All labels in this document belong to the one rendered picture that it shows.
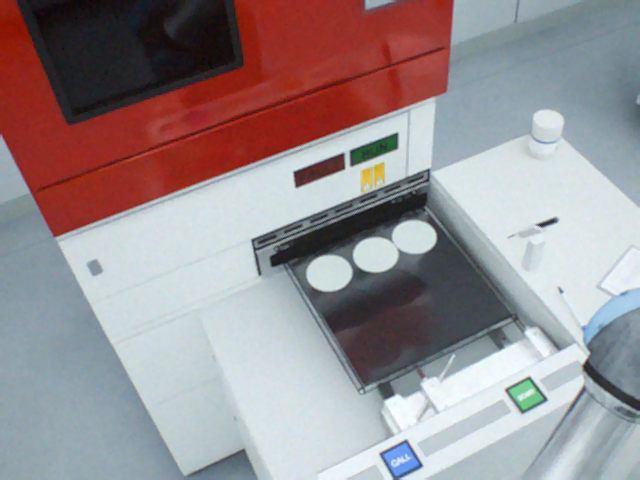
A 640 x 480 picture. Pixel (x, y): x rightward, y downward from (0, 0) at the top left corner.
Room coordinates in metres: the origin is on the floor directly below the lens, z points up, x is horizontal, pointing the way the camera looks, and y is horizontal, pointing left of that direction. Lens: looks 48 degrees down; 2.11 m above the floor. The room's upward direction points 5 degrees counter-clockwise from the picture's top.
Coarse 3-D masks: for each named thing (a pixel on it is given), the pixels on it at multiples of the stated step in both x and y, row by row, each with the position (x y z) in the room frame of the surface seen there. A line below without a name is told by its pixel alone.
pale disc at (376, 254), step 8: (368, 240) 1.05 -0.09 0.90; (376, 240) 1.04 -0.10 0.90; (384, 240) 1.04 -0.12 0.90; (360, 248) 1.02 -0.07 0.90; (368, 248) 1.02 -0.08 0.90; (376, 248) 1.02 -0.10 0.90; (384, 248) 1.02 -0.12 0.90; (392, 248) 1.02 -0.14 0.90; (360, 256) 1.00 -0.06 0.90; (368, 256) 1.00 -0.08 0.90; (376, 256) 1.00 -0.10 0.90; (384, 256) 0.99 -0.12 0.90; (392, 256) 0.99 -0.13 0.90; (360, 264) 0.98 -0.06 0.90; (368, 264) 0.98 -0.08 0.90; (376, 264) 0.97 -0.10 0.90; (384, 264) 0.97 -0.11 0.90; (392, 264) 0.97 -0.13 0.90
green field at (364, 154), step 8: (392, 136) 1.14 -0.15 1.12; (376, 144) 1.13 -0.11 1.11; (384, 144) 1.13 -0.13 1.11; (392, 144) 1.14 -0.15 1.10; (352, 152) 1.11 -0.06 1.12; (360, 152) 1.11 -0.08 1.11; (368, 152) 1.12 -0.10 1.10; (376, 152) 1.13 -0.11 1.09; (384, 152) 1.13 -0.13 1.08; (352, 160) 1.10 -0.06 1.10; (360, 160) 1.11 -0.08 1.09
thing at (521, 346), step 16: (512, 352) 0.73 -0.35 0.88; (528, 352) 0.73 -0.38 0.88; (464, 368) 0.71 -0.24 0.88; (480, 368) 0.70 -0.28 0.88; (496, 368) 0.70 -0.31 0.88; (512, 368) 0.70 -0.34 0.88; (448, 384) 0.67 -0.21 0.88; (464, 384) 0.67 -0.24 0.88; (480, 384) 0.67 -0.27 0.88; (416, 400) 0.65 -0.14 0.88; (384, 416) 0.62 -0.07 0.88
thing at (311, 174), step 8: (336, 160) 1.09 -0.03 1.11; (312, 168) 1.07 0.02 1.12; (320, 168) 1.08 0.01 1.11; (328, 168) 1.08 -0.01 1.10; (336, 168) 1.09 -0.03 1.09; (296, 176) 1.06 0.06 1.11; (304, 176) 1.06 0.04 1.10; (312, 176) 1.07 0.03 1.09; (320, 176) 1.08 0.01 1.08; (304, 184) 1.06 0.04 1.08
